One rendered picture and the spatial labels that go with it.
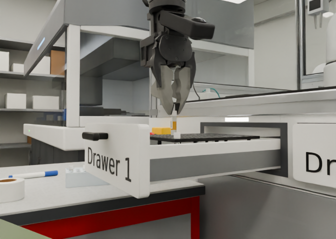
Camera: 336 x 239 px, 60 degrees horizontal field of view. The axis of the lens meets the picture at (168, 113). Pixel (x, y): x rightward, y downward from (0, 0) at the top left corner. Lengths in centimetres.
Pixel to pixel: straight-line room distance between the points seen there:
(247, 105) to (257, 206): 24
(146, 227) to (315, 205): 38
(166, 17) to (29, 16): 448
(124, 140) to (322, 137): 35
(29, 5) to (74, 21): 361
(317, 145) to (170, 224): 41
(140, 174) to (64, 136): 95
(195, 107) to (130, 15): 80
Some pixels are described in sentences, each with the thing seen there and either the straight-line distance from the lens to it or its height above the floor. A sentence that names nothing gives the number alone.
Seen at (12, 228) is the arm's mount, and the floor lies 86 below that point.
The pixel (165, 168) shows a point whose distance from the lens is 48.
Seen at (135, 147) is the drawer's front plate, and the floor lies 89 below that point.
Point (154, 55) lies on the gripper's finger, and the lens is 53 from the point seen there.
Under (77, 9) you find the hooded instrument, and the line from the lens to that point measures 146.
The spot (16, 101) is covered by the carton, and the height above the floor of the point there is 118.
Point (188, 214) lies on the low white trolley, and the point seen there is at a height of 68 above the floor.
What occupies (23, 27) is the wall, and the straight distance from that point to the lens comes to 491.
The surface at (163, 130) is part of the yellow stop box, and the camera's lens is 96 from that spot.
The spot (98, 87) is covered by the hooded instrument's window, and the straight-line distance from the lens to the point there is 143.
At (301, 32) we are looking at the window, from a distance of 67.
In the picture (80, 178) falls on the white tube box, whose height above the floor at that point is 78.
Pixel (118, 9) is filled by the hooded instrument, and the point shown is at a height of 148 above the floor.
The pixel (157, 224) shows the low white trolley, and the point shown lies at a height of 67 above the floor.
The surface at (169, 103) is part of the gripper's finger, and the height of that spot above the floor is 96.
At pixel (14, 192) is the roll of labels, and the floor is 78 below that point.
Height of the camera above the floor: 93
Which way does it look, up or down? 2 degrees up
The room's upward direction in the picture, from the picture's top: straight up
